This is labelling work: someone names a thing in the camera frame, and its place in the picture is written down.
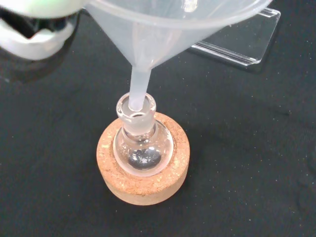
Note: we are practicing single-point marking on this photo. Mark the clear acrylic funnel stand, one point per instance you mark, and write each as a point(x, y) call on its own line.
point(242, 47)

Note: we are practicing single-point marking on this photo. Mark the black cloth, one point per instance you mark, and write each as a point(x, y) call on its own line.
point(247, 148)

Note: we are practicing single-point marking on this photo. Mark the clear glass round-bottom flask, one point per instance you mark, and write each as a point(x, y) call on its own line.
point(143, 153)

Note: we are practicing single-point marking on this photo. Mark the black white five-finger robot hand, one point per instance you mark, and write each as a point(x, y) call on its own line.
point(29, 47)

